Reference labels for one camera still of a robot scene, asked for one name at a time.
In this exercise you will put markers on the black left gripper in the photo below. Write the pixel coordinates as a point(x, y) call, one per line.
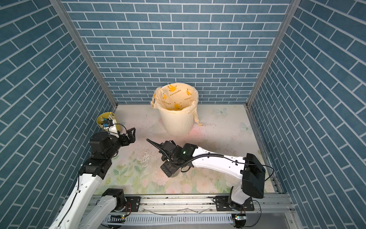
point(131, 138)

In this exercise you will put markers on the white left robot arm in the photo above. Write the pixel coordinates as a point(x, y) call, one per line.
point(104, 146)

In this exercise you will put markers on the banana print trash bag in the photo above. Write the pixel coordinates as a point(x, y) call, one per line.
point(176, 99)

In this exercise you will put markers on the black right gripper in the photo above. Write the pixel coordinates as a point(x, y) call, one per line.
point(167, 160)

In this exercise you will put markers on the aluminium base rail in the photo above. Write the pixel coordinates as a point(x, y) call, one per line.
point(245, 216)

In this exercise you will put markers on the yellow pen cup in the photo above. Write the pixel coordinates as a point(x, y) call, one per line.
point(102, 120)

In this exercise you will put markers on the cream trash bin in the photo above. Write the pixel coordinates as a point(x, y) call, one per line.
point(177, 125)

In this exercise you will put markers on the white slotted cable duct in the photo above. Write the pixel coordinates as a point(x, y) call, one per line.
point(152, 220)

